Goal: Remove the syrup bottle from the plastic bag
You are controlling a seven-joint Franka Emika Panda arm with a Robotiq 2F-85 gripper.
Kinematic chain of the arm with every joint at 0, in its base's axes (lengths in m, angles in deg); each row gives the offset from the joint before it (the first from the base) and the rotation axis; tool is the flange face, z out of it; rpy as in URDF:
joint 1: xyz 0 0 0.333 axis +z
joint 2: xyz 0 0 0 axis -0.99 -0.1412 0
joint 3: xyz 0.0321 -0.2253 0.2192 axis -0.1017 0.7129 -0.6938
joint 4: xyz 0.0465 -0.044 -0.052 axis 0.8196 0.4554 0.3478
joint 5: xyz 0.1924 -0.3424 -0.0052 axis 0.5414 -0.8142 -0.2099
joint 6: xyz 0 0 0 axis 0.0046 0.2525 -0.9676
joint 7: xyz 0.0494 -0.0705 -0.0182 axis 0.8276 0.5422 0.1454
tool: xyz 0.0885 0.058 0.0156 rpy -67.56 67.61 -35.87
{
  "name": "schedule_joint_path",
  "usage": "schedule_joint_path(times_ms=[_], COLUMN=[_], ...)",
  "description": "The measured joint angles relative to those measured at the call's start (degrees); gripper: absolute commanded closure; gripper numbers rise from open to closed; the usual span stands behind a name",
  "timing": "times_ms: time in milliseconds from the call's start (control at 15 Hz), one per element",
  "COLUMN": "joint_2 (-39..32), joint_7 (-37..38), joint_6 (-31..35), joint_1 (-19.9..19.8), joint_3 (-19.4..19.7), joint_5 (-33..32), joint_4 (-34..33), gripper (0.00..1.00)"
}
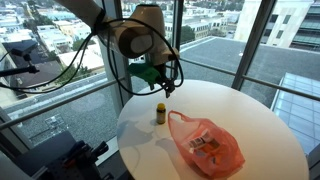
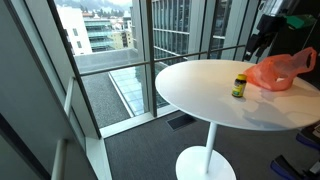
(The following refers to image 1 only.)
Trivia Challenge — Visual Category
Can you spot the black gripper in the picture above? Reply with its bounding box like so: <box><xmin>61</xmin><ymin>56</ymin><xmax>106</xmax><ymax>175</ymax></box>
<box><xmin>149</xmin><ymin>63</ymin><xmax>177</xmax><ymax>99</ymax></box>

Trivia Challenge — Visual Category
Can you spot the syrup bottle with yellow cap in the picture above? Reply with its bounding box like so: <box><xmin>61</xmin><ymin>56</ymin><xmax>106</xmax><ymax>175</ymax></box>
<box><xmin>155</xmin><ymin>102</ymin><xmax>167</xmax><ymax>125</ymax></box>

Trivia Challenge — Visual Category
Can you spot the orange plastic bag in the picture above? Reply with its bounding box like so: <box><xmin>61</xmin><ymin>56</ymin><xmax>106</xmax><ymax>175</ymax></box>
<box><xmin>167</xmin><ymin>110</ymin><xmax>246</xmax><ymax>178</ymax></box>

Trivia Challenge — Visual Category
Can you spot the white tube with red label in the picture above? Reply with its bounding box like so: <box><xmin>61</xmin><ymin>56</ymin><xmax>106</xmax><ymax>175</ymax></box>
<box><xmin>186</xmin><ymin>131</ymin><xmax>214</xmax><ymax>151</ymax></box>

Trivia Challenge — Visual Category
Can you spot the metal window railing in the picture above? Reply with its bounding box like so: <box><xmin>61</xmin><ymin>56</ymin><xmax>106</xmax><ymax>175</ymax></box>
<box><xmin>179</xmin><ymin>57</ymin><xmax>320</xmax><ymax>102</ymax></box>
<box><xmin>0</xmin><ymin>75</ymin><xmax>129</xmax><ymax>131</ymax></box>

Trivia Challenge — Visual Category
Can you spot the black equipment block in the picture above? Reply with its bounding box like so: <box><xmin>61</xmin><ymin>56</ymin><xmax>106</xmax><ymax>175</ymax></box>
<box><xmin>13</xmin><ymin>129</ymin><xmax>111</xmax><ymax>180</ymax></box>

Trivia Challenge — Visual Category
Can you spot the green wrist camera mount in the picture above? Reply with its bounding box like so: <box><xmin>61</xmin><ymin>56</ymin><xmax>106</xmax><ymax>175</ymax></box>
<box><xmin>127</xmin><ymin>62</ymin><xmax>162</xmax><ymax>85</ymax></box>

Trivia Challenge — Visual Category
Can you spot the wide grey window post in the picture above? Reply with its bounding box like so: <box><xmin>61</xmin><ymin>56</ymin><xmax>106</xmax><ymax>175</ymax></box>
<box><xmin>101</xmin><ymin>0</ymin><xmax>133</xmax><ymax>108</ymax></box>

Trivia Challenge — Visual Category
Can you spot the thin grey window post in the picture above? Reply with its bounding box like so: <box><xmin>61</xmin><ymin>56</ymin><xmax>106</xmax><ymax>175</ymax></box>
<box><xmin>172</xmin><ymin>0</ymin><xmax>185</xmax><ymax>81</ymax></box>

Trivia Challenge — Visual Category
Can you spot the wide slanted window post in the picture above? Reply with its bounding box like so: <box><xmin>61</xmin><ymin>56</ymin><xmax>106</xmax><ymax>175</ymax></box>
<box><xmin>231</xmin><ymin>0</ymin><xmax>278</xmax><ymax>91</ymax></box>

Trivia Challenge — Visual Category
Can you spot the long black cable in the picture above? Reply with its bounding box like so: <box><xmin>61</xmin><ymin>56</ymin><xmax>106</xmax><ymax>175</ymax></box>
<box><xmin>0</xmin><ymin>29</ymin><xmax>101</xmax><ymax>94</ymax></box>

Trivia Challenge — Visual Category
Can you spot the black camera on stand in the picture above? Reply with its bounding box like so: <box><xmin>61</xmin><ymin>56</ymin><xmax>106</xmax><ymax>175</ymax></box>
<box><xmin>0</xmin><ymin>39</ymin><xmax>40</xmax><ymax>78</ymax></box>

